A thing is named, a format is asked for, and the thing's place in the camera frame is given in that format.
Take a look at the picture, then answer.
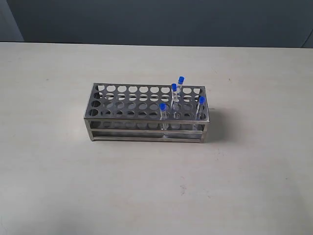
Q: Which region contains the blue-capped tube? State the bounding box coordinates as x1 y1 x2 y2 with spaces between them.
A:
159 103 168 131
195 96 205 121
177 76 185 95
171 83 179 119

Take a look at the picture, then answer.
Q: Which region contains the stainless steel test tube rack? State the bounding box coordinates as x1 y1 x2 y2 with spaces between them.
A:
84 83 210 143

